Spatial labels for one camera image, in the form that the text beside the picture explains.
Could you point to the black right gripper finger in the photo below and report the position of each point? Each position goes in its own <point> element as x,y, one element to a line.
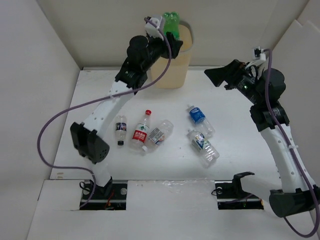
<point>216,77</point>
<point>236,67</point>

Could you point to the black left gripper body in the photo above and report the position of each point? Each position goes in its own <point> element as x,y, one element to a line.
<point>157,48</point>

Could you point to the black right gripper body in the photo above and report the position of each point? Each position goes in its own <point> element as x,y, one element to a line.
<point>245,84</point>

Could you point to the green plastic bottle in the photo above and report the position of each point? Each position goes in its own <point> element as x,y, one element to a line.
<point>171,24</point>

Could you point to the blue label water bottle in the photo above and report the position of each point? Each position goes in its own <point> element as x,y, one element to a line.
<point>200,121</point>

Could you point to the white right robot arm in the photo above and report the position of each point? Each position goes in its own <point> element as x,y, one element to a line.
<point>297,192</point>

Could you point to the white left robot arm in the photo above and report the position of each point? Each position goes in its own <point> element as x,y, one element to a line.
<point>142,53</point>

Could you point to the beige plastic waste bin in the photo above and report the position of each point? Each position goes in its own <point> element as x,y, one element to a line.
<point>176,74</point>

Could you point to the clear bottle blue green label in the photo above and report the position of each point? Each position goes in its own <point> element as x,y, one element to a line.
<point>205,149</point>

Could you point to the small black cap cola bottle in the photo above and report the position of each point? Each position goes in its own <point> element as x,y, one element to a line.
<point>120,129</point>

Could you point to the clear bottle silver label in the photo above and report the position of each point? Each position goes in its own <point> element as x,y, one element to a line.
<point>158,135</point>

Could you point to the red label water bottle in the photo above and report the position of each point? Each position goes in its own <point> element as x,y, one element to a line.
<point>141,131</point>

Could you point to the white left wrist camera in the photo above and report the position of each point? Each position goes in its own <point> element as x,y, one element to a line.
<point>153,25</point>

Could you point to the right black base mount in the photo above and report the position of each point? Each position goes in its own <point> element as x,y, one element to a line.
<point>230,195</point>

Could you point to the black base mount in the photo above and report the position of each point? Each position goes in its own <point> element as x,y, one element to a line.
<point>230,195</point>
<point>112,197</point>

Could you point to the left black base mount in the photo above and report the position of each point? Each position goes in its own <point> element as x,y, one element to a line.
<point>112,197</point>

